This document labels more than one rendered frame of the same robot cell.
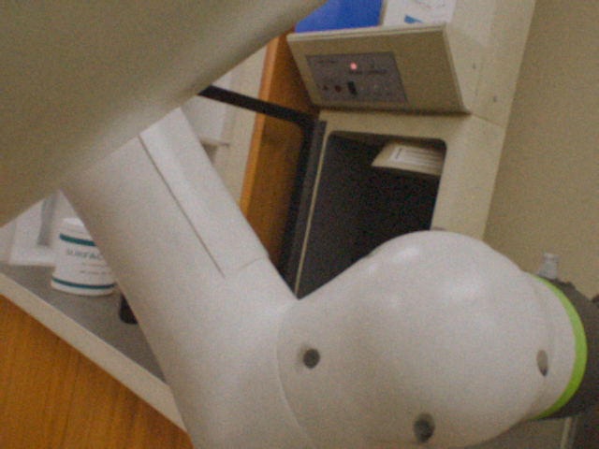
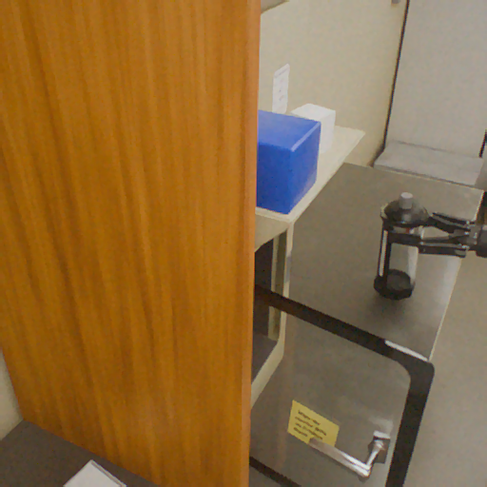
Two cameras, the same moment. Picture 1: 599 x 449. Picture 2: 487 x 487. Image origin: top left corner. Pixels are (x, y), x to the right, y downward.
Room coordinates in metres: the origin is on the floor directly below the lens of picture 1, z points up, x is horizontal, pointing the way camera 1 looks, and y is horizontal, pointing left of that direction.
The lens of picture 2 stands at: (1.27, 0.64, 1.87)
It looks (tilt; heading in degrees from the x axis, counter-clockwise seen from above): 34 degrees down; 251
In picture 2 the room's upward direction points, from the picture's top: 1 degrees clockwise
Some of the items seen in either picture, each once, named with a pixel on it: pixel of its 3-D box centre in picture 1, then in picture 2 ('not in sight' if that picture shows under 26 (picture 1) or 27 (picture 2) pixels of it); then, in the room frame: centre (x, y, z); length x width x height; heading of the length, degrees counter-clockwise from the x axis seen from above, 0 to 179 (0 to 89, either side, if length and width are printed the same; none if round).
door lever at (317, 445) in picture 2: not in sight; (345, 450); (0.98, 0.22, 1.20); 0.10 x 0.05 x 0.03; 128
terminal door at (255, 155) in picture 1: (225, 210); (308, 415); (1.01, 0.14, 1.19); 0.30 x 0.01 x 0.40; 128
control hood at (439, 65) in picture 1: (372, 71); (295, 190); (0.96, -0.06, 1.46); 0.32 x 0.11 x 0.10; 45
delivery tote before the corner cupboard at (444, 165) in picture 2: not in sight; (424, 184); (-0.85, -2.07, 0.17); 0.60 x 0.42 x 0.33; 133
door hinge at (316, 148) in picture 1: (299, 222); not in sight; (1.10, 0.01, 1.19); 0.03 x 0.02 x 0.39; 45
